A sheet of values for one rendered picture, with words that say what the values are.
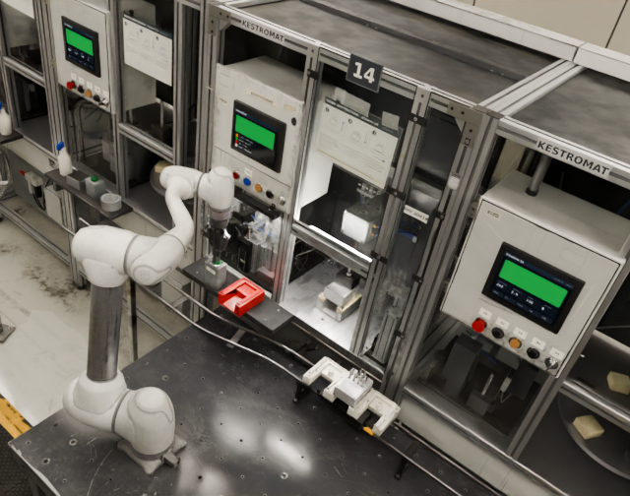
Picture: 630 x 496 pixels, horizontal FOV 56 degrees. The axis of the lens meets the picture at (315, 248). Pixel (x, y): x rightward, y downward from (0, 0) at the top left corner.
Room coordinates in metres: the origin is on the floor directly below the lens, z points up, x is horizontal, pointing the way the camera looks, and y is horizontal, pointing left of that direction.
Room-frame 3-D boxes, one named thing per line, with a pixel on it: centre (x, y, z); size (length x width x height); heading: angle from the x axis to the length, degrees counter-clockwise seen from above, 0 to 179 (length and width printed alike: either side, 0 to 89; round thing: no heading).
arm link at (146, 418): (1.28, 0.47, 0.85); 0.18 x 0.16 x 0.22; 83
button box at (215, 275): (1.98, 0.40, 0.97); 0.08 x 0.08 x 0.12; 58
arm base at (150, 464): (1.27, 0.44, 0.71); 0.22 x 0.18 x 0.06; 58
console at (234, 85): (2.12, 0.25, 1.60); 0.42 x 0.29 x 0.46; 58
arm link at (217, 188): (1.97, 0.42, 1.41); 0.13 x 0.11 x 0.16; 83
